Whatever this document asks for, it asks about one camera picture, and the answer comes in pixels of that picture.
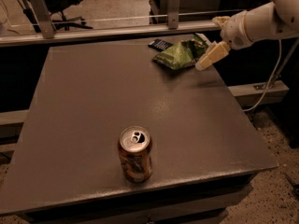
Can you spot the black office chair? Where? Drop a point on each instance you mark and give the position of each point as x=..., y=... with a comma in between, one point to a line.
x=59, y=6

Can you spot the metal railing frame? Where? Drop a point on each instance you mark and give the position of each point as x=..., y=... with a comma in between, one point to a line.
x=49, y=33

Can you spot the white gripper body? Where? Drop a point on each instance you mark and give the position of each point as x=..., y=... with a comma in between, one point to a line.
x=235, y=31

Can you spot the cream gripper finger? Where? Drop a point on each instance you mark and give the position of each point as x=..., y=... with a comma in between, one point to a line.
x=221, y=21
x=214, y=53

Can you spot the green jalapeno chip bag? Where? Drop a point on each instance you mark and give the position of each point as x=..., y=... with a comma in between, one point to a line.
x=184, y=53

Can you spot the dark blue rxbar wrapper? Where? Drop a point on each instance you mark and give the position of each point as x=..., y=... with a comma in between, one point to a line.
x=159, y=44

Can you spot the orange soda can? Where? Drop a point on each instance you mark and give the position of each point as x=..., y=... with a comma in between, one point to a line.
x=134, y=152

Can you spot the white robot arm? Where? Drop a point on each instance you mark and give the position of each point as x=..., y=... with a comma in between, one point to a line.
x=276, y=20

